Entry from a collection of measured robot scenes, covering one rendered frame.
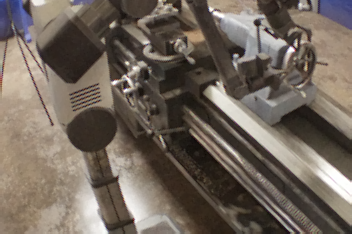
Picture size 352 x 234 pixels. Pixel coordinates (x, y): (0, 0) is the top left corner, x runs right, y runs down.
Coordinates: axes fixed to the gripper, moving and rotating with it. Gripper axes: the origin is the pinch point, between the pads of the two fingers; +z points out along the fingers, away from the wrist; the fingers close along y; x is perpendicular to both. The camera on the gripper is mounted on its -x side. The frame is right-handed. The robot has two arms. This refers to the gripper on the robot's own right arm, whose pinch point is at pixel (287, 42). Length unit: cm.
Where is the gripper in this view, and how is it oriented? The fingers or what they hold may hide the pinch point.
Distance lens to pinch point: 115.5
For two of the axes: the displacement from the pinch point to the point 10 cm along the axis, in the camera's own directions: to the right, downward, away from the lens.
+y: -4.9, -4.7, 7.4
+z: 5.0, 5.5, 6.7
